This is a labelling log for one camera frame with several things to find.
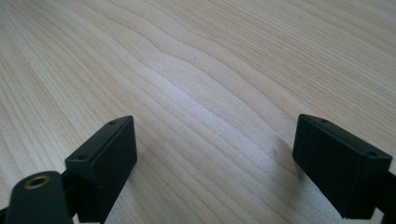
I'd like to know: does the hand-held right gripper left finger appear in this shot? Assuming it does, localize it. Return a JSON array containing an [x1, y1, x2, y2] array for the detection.
[[64, 115, 138, 224]]

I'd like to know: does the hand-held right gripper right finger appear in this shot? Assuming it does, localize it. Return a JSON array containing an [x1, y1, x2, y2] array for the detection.
[[291, 113, 393, 219]]

